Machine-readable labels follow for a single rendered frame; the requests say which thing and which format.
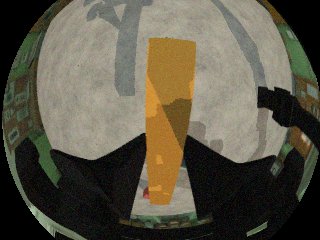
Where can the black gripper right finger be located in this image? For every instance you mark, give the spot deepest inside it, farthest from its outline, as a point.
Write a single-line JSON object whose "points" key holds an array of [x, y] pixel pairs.
{"points": [[215, 179]]}

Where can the orange bar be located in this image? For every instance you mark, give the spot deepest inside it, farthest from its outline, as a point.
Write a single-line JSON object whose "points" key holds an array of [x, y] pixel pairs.
{"points": [[168, 106]]}

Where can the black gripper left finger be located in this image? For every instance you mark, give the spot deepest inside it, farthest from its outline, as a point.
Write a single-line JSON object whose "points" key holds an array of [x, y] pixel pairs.
{"points": [[114, 176]]}

